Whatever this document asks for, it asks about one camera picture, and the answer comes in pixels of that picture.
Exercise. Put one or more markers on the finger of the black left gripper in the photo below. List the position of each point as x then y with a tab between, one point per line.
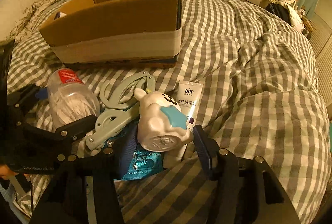
75	130

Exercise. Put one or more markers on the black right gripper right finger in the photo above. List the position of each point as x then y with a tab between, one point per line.
247	191

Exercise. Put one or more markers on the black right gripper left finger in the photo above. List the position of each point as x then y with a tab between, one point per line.
83	190

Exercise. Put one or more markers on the clear plastic water bottle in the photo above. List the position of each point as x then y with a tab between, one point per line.
69	98

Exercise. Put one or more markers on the grey folding travel hanger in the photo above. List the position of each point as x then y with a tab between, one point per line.
117	114

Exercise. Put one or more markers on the white BOP cream tube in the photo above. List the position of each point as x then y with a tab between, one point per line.
188	98

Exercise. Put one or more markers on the teal foil snack packet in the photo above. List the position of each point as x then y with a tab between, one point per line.
143	164

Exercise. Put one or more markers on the floral patterned pillow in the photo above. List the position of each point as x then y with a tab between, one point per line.
25	25

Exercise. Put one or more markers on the open cardboard box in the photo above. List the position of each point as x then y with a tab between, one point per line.
120	32

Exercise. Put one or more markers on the white louvered wardrobe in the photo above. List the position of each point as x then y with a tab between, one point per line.
321	44

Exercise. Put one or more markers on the black and white clothes pile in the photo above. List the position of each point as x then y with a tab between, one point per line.
287	14

